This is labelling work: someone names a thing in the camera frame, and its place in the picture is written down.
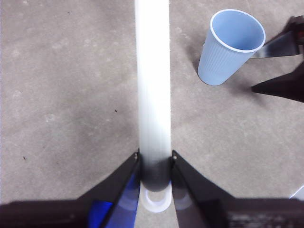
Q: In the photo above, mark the blue ribbed plastic cup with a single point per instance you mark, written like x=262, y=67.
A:
x=221, y=64

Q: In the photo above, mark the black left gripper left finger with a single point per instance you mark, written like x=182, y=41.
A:
x=102, y=206

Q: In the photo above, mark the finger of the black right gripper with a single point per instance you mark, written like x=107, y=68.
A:
x=283, y=46
x=287, y=86

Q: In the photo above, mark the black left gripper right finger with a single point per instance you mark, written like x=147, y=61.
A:
x=213, y=211

